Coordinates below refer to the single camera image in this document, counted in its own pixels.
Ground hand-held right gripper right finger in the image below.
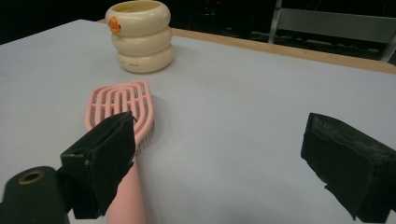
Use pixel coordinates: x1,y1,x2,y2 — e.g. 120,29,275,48
300,112,396,224

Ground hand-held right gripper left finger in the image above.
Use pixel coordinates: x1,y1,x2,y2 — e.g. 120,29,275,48
60,111,137,219

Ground cream ringed duck cup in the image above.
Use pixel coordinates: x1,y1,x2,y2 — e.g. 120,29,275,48
105,0,175,75

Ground white table mat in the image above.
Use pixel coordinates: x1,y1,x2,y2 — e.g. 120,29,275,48
0,19,396,224

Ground grey metal stand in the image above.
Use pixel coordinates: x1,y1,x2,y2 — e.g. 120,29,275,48
268,0,396,63

